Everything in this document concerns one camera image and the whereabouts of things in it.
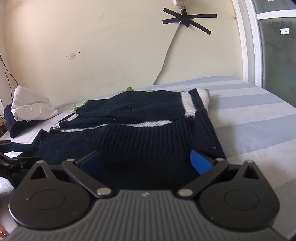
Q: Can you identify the white window frame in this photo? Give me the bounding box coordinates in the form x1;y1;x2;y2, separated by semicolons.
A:
233;0;296;89

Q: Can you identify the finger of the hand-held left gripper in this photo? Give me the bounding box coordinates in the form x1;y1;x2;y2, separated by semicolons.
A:
0;153;41;179
0;140;18;154

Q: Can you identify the white cable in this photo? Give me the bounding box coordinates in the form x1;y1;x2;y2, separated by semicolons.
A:
152;23;184;85

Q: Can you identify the white crumpled cloth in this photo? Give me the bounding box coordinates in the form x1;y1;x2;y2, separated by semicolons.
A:
11;86;60;122

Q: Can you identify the navy green striped knit sweater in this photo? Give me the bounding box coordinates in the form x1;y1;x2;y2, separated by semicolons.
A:
9;87;227;193

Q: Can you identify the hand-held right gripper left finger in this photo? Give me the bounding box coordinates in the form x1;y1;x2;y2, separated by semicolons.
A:
29;151;113;199

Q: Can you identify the dark cloth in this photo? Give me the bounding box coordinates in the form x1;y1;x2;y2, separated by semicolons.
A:
3;103;42;139

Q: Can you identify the white power adapter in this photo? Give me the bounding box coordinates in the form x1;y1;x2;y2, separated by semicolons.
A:
172;0;188;10

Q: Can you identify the thin dark cable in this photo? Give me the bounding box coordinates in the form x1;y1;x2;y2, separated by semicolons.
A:
0;53;18;98

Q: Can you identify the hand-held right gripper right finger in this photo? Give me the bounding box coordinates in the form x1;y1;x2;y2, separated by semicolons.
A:
176;149;261;199

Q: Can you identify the black tape cross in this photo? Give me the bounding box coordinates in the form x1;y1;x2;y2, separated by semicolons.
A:
162;7;218;36

